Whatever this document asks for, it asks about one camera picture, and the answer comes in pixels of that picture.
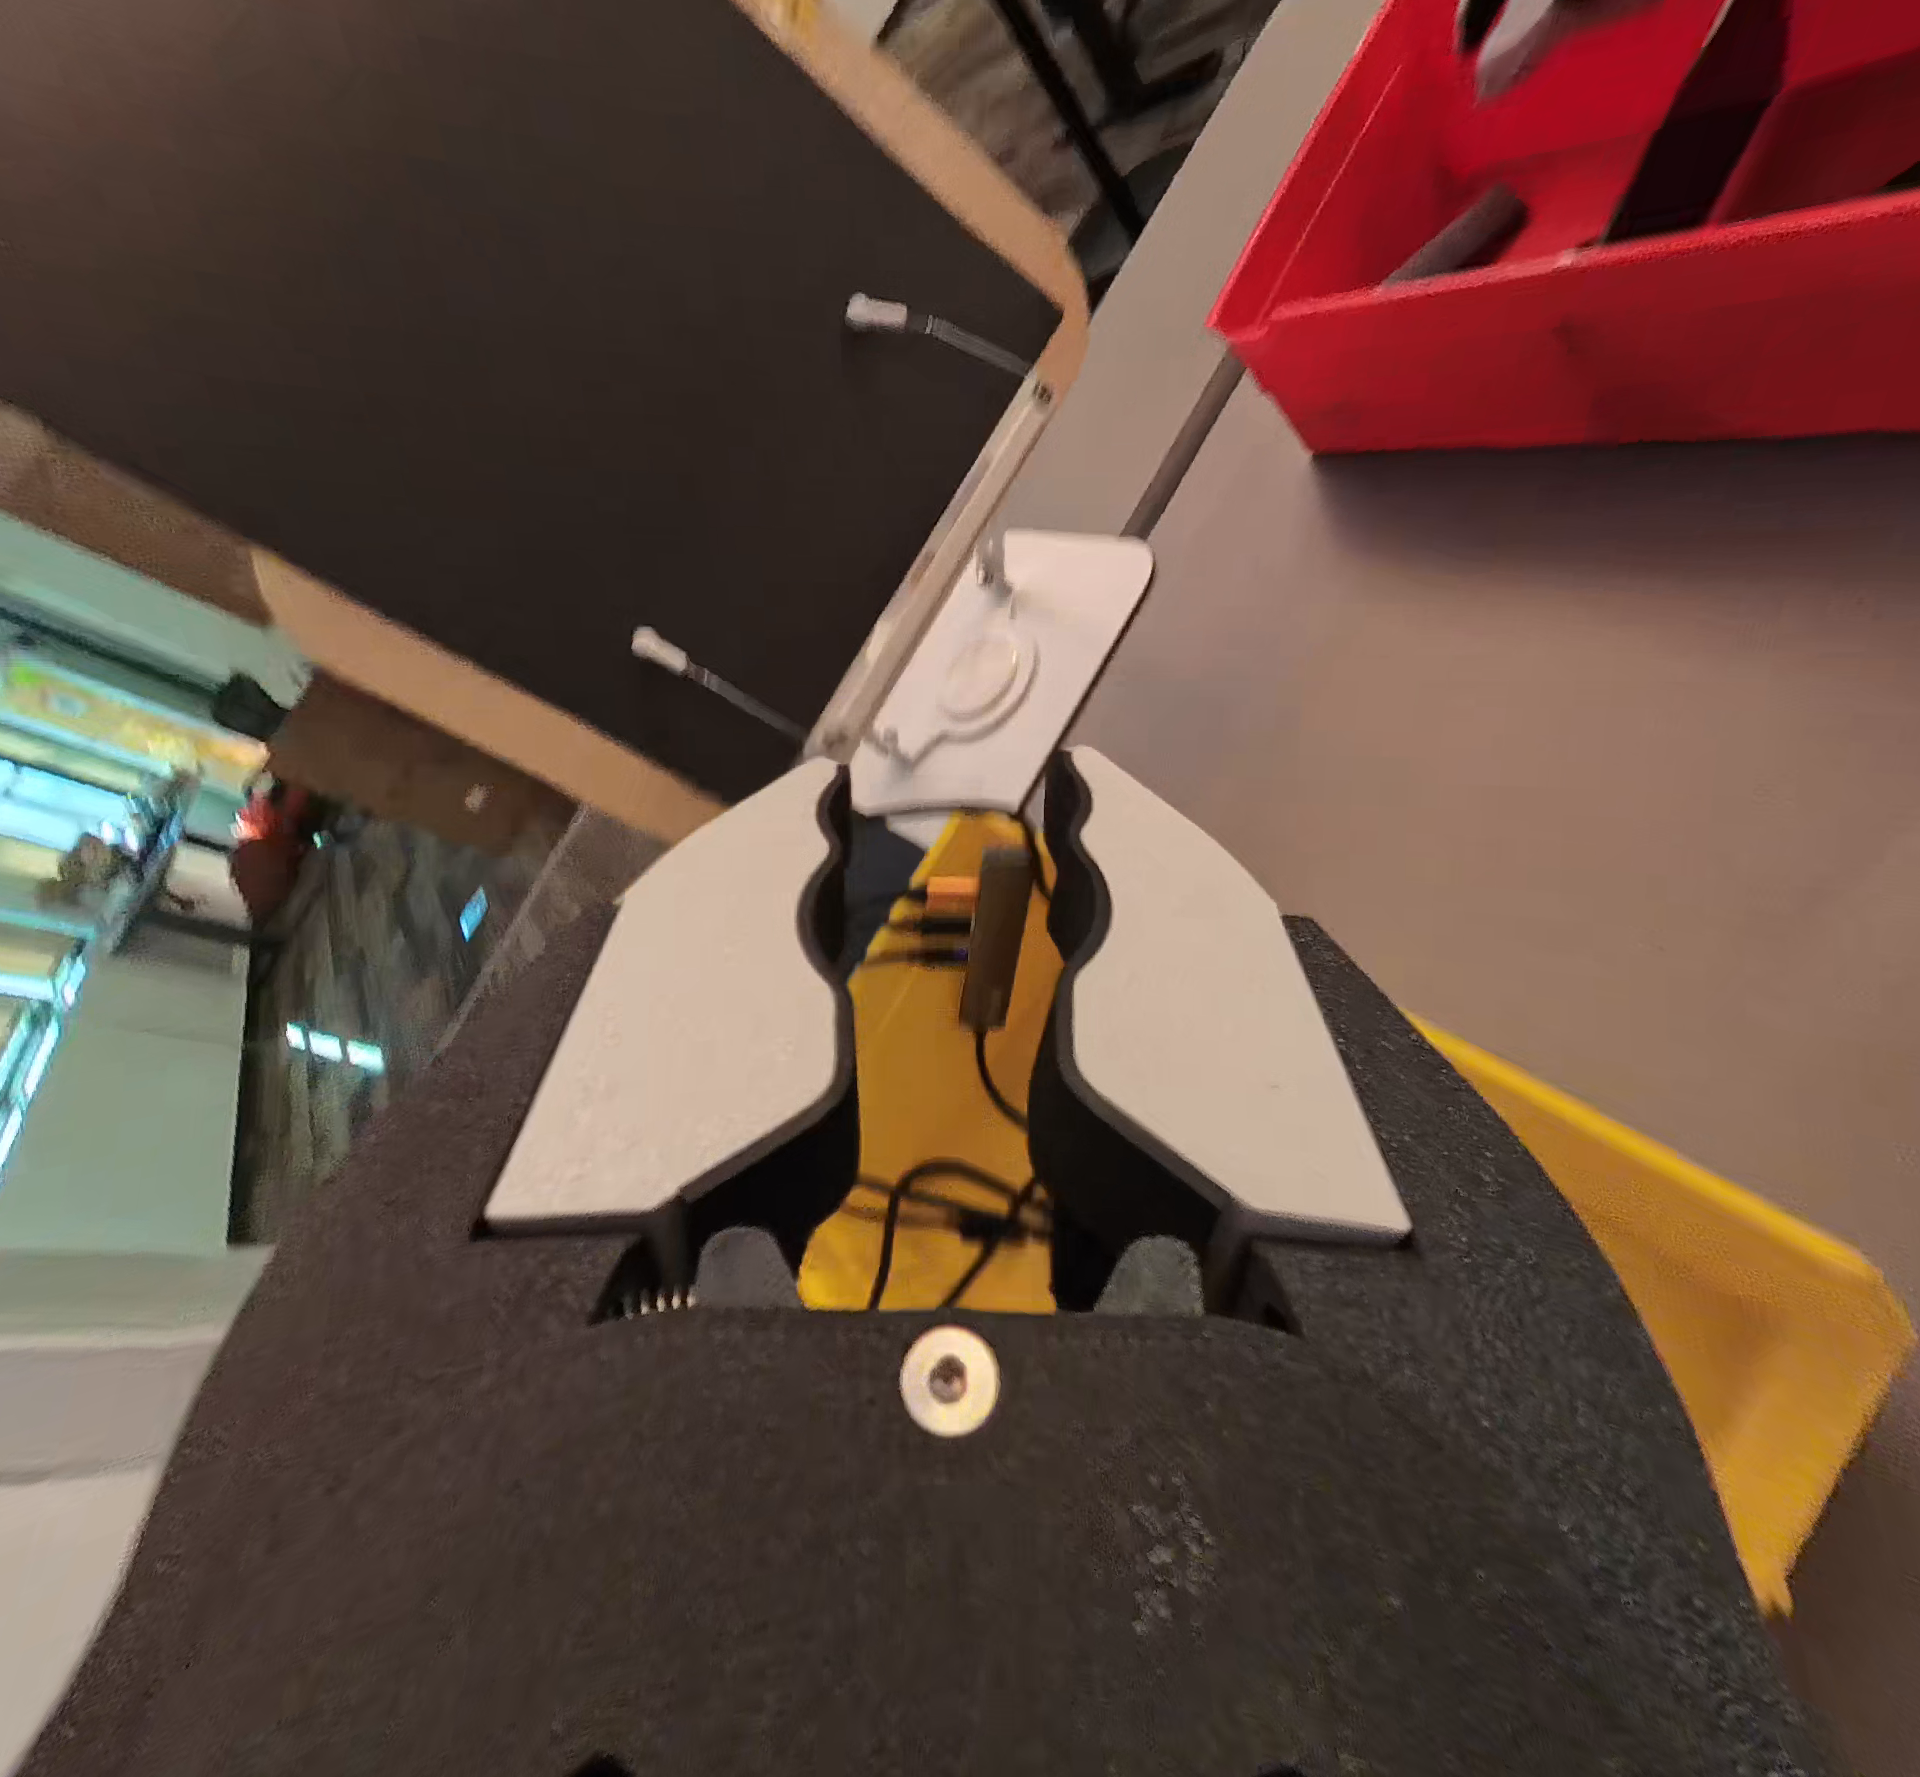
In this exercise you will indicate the black board with wooden frame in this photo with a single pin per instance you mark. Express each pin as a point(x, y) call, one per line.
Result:
point(452, 308)

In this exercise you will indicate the yellow plastic bin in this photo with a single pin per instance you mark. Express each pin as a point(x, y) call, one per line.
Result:
point(1651, 1238)

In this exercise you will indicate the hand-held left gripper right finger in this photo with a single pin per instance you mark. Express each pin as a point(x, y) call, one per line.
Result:
point(1215, 1057)

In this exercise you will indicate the red plastic bin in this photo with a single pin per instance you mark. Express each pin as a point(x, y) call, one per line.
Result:
point(1575, 353)

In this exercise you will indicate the white metal tablet stand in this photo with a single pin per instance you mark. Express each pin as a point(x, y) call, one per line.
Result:
point(1050, 638)

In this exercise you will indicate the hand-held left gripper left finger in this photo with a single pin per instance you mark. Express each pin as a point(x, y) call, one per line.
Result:
point(676, 1042)

